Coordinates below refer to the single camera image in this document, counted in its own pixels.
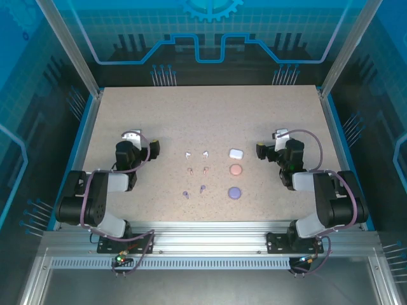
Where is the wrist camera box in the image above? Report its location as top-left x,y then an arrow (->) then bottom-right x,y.
272,128 -> 291,153
121,128 -> 143,150

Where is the aluminium frame rail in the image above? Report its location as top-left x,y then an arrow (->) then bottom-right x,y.
41,220 -> 382,257

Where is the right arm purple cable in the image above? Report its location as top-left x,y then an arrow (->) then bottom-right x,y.
275,128 -> 359,277

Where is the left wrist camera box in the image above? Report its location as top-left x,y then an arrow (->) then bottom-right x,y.
121,128 -> 143,150

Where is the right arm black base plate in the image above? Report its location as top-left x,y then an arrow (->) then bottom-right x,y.
266,233 -> 324,254

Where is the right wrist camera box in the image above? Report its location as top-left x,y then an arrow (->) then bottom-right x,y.
272,128 -> 291,153

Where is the slotted grey cable duct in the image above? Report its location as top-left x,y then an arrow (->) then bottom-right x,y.
50,257 -> 295,271

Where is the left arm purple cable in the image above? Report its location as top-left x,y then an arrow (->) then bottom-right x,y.
79,132 -> 156,277

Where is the purple charging case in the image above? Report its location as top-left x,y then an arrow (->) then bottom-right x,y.
227,186 -> 244,201

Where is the blue table edge strip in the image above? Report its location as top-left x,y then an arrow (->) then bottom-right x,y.
46,95 -> 96,232
326,95 -> 376,231

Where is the aluminium frame post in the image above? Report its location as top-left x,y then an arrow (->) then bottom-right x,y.
319,0 -> 385,98
34,0 -> 105,98

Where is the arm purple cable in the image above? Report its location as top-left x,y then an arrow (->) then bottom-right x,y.
79,132 -> 156,277
275,128 -> 359,277

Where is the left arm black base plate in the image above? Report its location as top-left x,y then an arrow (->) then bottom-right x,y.
97,233 -> 156,254

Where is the aluminium table side rail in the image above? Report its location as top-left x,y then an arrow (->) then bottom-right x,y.
55,90 -> 105,231
319,91 -> 366,229

